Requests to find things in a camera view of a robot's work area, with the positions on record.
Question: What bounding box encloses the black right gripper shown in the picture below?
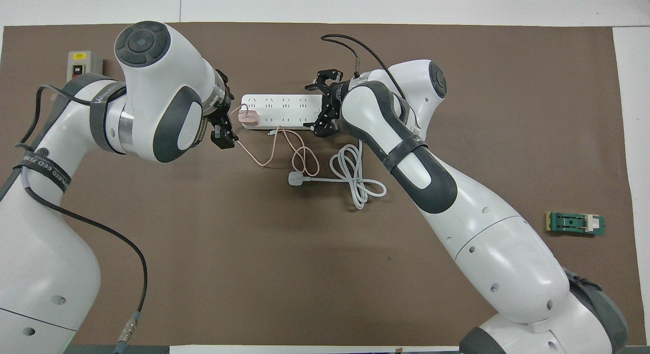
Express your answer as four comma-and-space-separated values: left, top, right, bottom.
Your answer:
305, 69, 351, 138

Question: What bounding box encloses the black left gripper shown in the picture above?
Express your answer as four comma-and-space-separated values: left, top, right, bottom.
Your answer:
206, 70, 238, 150

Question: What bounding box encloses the white power strip with cord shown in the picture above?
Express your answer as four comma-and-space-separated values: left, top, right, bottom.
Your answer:
241, 94, 387, 211

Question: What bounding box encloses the pink charging cable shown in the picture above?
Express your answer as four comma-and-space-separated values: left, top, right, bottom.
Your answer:
231, 104, 320, 176

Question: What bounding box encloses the brown table mat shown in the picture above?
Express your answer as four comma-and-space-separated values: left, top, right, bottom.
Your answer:
0, 22, 646, 347

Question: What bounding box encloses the grey on-off switch box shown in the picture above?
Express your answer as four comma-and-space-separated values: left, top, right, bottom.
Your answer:
68, 50, 104, 83

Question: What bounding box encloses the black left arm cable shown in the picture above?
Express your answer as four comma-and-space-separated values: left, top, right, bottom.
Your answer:
14, 85, 149, 354

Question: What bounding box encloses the green knife switch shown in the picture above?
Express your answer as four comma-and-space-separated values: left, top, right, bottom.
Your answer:
546, 212, 606, 238

